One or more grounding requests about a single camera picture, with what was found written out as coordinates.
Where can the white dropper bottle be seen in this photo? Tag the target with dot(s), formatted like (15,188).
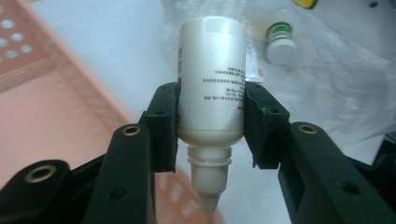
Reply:
(211,93)

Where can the small white tube red print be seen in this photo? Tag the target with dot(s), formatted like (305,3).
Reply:
(252,59)

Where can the pink perforated plastic basket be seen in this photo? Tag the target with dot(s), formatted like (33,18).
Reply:
(56,109)

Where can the white bottle green label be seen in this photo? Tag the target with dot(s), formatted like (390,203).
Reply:
(280,46)

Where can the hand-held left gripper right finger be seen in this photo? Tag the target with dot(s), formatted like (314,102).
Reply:
(317,174)

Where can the clear plastic bag yellow face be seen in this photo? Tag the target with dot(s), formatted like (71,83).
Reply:
(342,81)

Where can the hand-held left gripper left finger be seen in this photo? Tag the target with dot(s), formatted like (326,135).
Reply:
(124,174)

